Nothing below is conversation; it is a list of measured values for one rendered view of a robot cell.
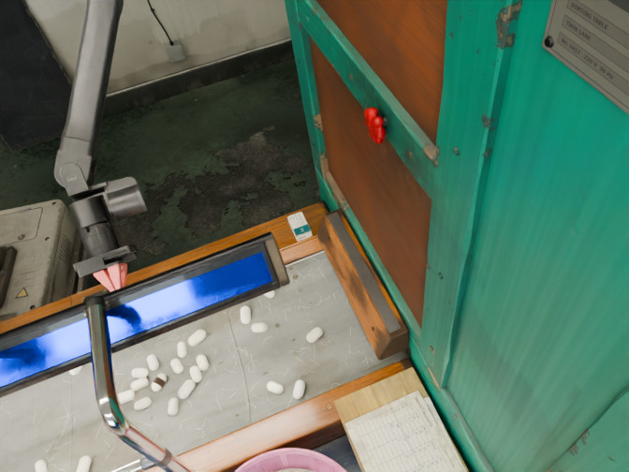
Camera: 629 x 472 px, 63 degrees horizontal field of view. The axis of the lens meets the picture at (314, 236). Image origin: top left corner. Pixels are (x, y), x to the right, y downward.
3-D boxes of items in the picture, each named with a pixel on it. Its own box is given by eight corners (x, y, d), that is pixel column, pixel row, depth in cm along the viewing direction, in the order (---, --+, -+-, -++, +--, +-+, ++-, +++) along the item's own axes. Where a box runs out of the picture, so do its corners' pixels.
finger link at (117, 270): (132, 302, 92) (113, 253, 91) (93, 317, 91) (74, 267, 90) (140, 298, 98) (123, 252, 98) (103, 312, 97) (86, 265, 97)
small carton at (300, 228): (288, 222, 114) (286, 216, 112) (302, 216, 114) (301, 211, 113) (297, 242, 110) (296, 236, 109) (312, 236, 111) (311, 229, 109)
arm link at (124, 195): (66, 171, 97) (56, 166, 89) (126, 154, 100) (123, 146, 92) (89, 231, 98) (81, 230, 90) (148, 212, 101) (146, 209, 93)
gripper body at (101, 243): (131, 254, 92) (117, 215, 92) (75, 274, 90) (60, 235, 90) (138, 254, 98) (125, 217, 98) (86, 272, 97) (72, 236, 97)
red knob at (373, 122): (361, 131, 62) (359, 101, 58) (378, 125, 62) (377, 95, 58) (377, 153, 59) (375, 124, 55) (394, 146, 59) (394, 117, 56)
